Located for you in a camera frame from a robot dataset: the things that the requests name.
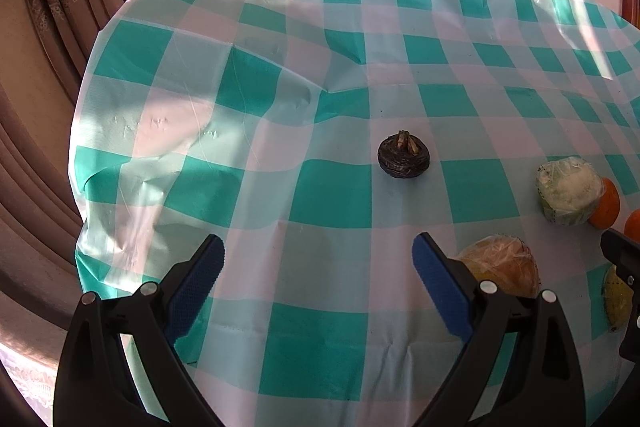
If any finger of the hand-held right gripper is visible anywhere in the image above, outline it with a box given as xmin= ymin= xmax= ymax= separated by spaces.
xmin=600 ymin=228 xmax=640 ymax=293

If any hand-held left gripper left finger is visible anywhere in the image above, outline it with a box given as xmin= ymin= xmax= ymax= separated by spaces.
xmin=52 ymin=234 xmax=226 ymax=427

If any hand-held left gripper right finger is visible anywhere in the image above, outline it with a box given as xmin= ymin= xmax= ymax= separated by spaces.
xmin=411 ymin=232 xmax=587 ymax=427

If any large green pear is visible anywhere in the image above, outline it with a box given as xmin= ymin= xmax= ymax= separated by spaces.
xmin=602 ymin=264 xmax=632 ymax=327

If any dark water chestnut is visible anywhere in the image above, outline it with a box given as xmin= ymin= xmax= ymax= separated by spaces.
xmin=377 ymin=130 xmax=432 ymax=179

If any orange mandarin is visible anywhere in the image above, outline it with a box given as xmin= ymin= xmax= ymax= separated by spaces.
xmin=624 ymin=208 xmax=640 ymax=244
xmin=587 ymin=177 xmax=622 ymax=229

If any wrapped yellow-green pear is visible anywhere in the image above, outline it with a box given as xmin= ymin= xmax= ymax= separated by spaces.
xmin=456 ymin=234 xmax=542 ymax=300

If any wrapped green fruit half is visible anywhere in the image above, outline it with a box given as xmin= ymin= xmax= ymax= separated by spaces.
xmin=536 ymin=158 xmax=606 ymax=228

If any teal white checked tablecloth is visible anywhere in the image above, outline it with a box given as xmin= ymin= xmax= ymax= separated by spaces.
xmin=70 ymin=0 xmax=640 ymax=427

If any white lace cloth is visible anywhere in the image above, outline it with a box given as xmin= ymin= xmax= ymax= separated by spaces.
xmin=0 ymin=342 xmax=61 ymax=413

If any brown patterned curtain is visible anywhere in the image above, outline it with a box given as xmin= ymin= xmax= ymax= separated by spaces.
xmin=0 ymin=0 xmax=151 ymax=358

